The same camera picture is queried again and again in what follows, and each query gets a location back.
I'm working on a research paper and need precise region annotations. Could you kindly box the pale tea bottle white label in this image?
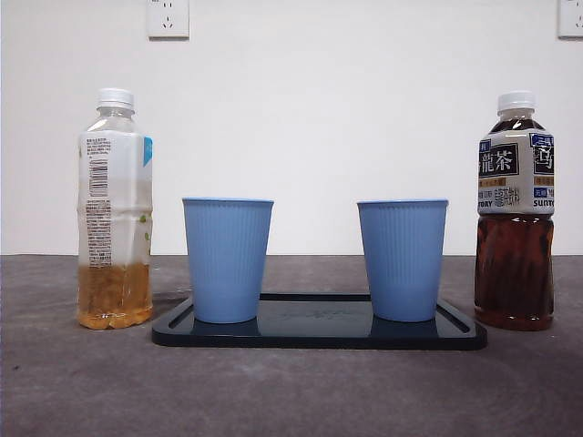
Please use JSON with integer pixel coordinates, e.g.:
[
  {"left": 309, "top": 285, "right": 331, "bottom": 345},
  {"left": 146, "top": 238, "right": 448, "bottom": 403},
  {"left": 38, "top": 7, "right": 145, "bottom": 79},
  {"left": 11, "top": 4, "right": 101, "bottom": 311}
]
[{"left": 76, "top": 87, "right": 155, "bottom": 330}]

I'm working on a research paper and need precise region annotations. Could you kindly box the dark teal flat tray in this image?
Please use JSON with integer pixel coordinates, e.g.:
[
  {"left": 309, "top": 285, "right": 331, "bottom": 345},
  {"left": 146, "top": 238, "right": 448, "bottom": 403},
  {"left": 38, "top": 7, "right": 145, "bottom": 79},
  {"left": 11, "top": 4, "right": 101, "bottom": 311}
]
[{"left": 151, "top": 293, "right": 488, "bottom": 351}]

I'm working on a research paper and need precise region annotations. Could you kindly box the light blue ribbed cup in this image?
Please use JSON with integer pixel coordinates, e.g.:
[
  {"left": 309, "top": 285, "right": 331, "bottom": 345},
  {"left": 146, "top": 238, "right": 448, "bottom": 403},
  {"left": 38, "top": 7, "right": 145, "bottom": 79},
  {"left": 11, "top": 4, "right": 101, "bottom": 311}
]
[
  {"left": 181, "top": 197, "right": 275, "bottom": 324},
  {"left": 356, "top": 198, "right": 450, "bottom": 323}
]

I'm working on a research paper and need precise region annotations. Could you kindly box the white wall socket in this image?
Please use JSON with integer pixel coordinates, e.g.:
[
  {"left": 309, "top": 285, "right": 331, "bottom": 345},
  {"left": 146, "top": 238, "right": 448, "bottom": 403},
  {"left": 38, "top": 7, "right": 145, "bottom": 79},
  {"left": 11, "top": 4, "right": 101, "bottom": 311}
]
[
  {"left": 557, "top": 0, "right": 583, "bottom": 39},
  {"left": 147, "top": 0, "right": 190, "bottom": 40}
]

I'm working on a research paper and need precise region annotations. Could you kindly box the dark oolong tea bottle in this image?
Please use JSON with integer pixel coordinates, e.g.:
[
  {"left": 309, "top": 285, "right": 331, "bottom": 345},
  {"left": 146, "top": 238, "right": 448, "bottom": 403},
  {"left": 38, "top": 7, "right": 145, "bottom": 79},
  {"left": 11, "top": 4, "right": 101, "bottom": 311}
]
[{"left": 473, "top": 90, "right": 556, "bottom": 331}]

